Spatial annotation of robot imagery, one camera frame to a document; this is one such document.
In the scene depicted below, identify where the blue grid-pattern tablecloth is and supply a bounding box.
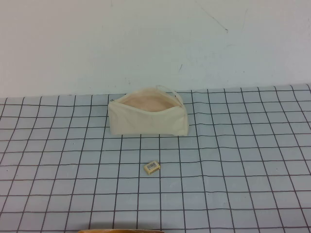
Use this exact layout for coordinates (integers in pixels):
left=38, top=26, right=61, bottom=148
left=0, top=83, right=311, bottom=233

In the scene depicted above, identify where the brown rounded wooden object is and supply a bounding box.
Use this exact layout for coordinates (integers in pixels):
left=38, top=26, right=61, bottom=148
left=77, top=229, right=166, bottom=233

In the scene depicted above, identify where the cream fabric pencil case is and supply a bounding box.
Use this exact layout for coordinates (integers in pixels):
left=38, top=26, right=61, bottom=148
left=108, top=84, right=189, bottom=136

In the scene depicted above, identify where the small beige eraser with barcode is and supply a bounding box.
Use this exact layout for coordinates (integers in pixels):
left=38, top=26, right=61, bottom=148
left=144, top=162, right=160, bottom=174

